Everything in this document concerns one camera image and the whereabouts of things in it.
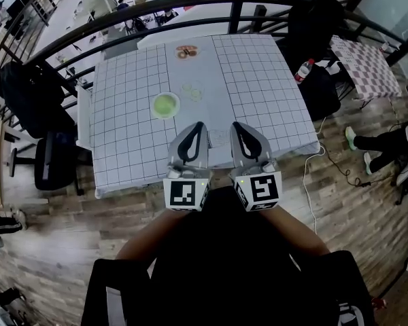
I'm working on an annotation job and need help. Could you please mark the table with checked cloth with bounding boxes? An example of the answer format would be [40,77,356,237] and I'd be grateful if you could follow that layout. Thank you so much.
[88,34,321,199]

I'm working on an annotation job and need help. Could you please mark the black metal railing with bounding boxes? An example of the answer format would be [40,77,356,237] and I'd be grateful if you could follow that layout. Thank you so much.
[0,0,408,132]

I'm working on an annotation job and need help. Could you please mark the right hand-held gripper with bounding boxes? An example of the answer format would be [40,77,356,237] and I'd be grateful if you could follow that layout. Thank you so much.
[228,121,282,213]

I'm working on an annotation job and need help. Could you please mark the purple checked cloth table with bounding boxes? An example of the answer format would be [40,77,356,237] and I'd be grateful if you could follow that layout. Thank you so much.
[329,35,403,101]

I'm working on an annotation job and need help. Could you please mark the black office chair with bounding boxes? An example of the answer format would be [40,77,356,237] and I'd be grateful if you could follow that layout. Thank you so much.
[0,61,92,196]

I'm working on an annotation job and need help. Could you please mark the white bowl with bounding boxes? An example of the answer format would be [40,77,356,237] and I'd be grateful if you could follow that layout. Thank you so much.
[151,92,181,120]

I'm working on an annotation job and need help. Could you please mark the white cable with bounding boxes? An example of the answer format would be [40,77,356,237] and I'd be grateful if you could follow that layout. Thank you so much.
[302,117,327,234]

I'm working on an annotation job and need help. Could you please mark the person's black clothing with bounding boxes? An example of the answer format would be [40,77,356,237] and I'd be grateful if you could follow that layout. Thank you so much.
[81,185,377,326]

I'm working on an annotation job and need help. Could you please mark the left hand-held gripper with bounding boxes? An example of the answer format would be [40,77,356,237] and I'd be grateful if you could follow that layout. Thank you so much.
[163,121,212,213]

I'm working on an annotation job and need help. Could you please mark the person's right forearm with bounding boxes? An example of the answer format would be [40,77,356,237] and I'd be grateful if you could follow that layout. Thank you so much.
[258,205,330,257]

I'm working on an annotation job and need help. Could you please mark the white side shelf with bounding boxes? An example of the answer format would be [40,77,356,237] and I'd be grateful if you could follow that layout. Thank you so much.
[76,85,92,151]

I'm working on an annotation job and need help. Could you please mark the person's left forearm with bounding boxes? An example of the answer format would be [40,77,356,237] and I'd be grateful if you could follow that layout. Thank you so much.
[115,209,188,261]

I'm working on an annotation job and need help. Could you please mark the black chair with jacket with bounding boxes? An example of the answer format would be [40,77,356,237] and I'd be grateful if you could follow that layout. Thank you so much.
[277,0,354,122]

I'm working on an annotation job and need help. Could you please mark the red label water bottle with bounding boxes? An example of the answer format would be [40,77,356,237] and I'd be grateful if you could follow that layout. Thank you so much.
[294,58,316,85]

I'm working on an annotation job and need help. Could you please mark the green lettuce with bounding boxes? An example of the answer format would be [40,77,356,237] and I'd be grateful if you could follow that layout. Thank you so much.
[154,95,177,117]

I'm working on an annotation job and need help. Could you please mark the black cable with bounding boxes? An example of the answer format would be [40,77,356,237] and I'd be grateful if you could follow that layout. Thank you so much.
[321,143,395,188]

